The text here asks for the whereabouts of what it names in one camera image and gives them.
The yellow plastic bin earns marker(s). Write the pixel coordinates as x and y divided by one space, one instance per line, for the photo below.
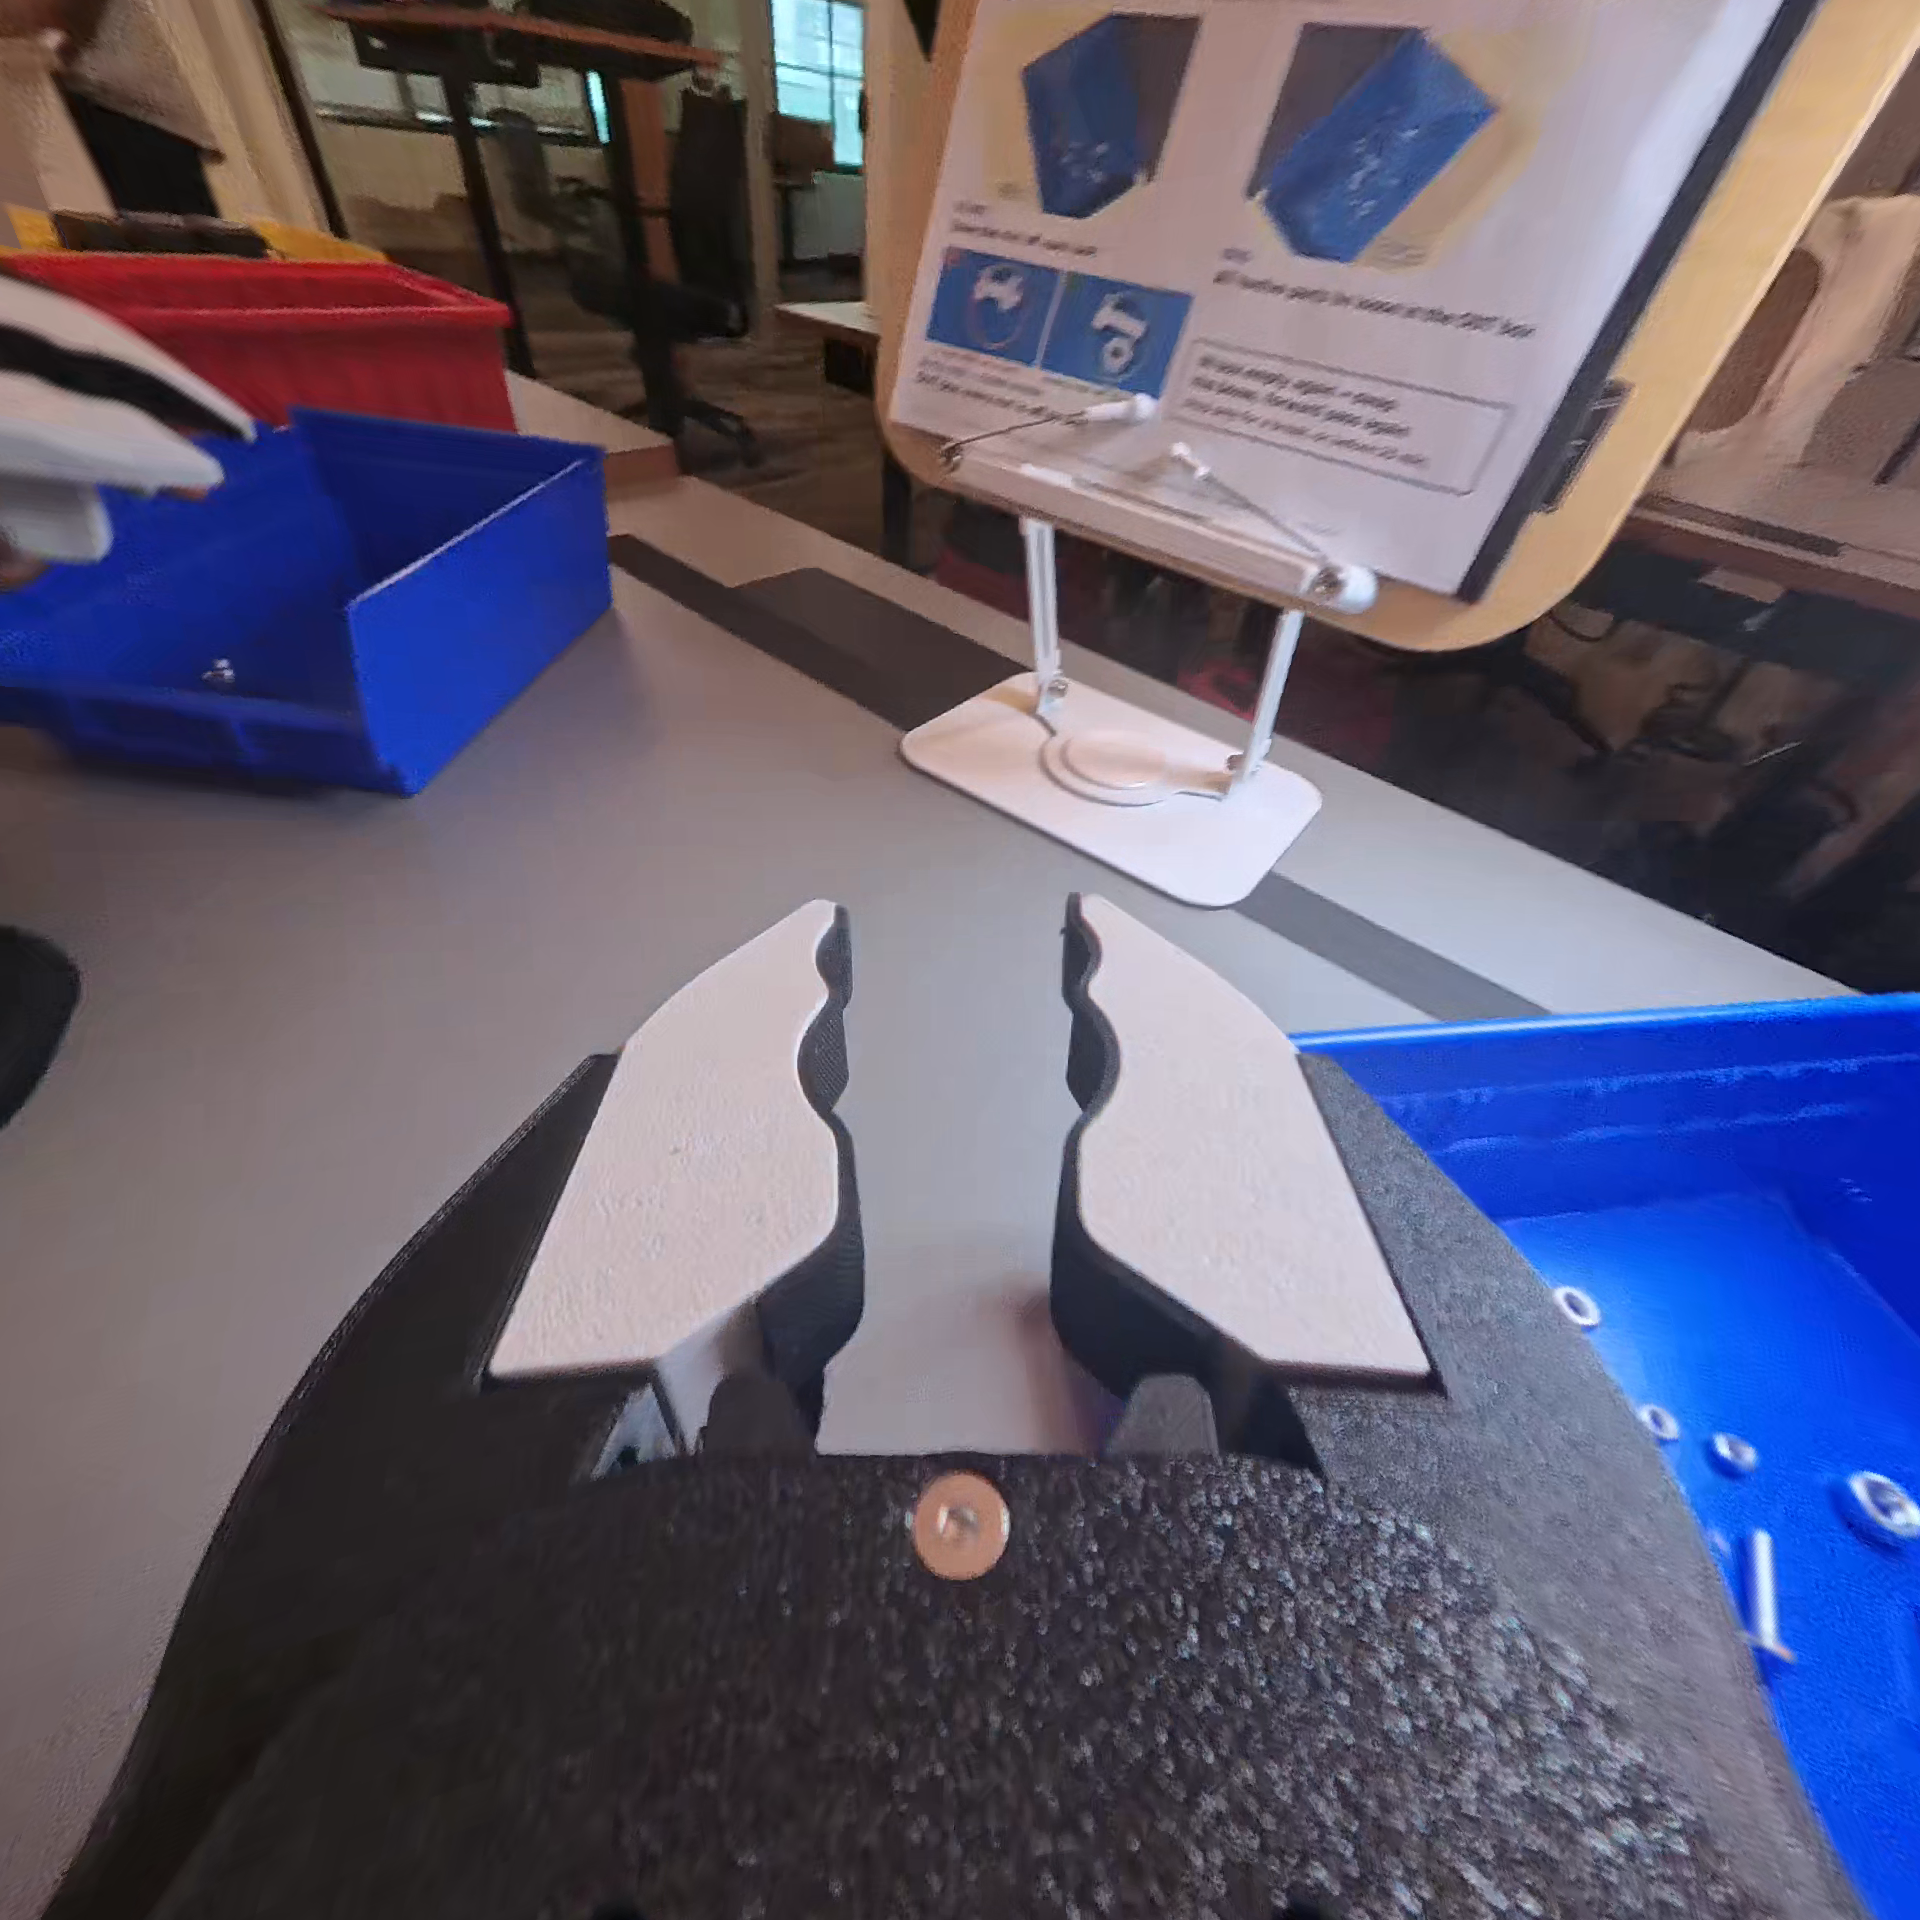
181 236

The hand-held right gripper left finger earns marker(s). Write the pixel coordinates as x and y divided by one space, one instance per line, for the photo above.
674 1186

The white document stand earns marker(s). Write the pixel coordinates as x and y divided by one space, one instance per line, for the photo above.
1112 766

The blue plastic bin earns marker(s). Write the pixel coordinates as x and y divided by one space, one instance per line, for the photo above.
451 632
1680 1141

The printed instruction sheet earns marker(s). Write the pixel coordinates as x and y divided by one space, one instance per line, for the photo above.
1291 240

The wooden office desk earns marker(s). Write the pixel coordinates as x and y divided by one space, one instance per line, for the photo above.
1801 548

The wooden standing desk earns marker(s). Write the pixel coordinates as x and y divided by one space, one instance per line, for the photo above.
509 37

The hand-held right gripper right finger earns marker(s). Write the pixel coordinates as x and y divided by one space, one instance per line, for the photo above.
1247 1186

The light wooden board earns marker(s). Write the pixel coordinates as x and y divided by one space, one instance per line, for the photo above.
601 436

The black office chair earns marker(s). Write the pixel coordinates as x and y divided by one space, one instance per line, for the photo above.
690 257

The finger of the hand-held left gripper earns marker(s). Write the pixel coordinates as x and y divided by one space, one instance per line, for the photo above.
91 346
75 496

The red plastic bin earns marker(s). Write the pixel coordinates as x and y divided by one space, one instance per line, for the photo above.
331 346

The black wrist rest pad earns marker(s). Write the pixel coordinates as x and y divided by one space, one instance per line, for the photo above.
31 1021

